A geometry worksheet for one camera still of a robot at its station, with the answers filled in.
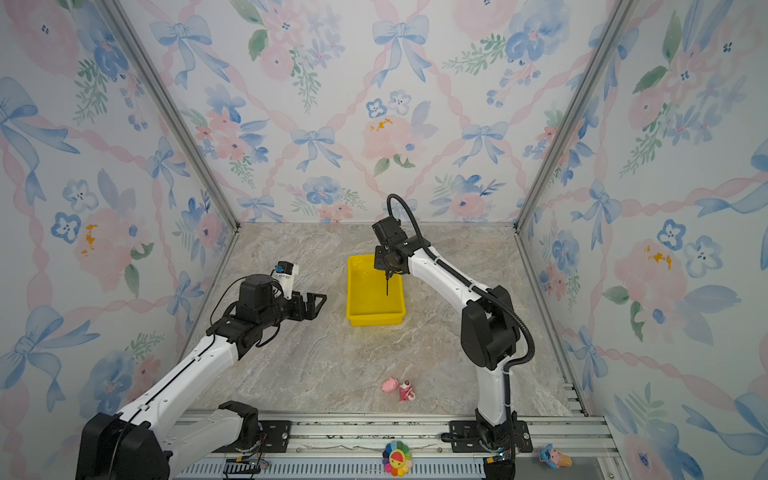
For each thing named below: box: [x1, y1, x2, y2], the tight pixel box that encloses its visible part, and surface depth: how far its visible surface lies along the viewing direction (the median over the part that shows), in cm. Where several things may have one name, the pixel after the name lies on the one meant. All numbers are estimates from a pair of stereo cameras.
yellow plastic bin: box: [346, 254, 406, 327], surface depth 95 cm
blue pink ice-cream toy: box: [538, 443, 573, 470], surface depth 71 cm
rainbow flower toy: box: [382, 440, 413, 477], surface depth 72 cm
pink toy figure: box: [382, 378, 416, 402], surface depth 80 cm
